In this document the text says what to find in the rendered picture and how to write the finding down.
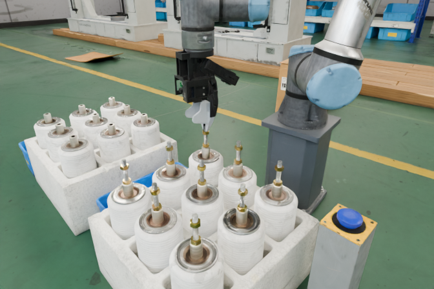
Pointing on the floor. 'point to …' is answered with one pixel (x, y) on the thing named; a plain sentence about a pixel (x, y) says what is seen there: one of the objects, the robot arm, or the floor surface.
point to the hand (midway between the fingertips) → (207, 124)
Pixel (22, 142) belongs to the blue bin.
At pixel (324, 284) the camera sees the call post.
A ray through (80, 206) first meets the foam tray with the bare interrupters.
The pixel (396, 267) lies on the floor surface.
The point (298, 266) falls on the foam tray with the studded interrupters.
